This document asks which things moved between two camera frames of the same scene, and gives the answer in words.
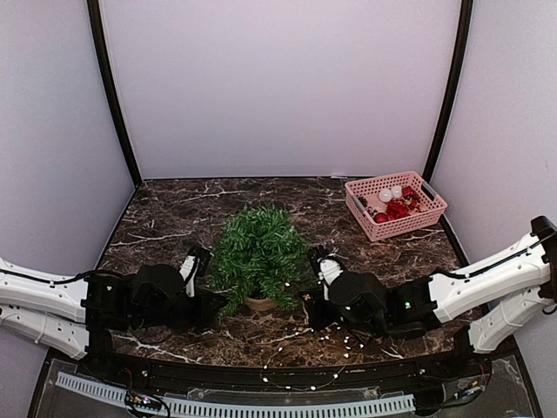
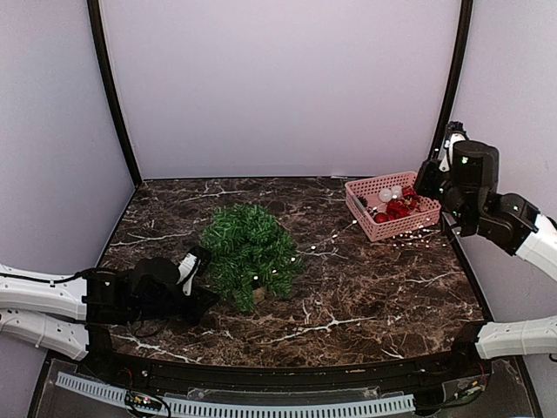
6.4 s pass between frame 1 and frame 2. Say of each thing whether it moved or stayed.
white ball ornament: stayed
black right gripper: moved
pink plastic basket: stayed
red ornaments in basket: stayed
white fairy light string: moved
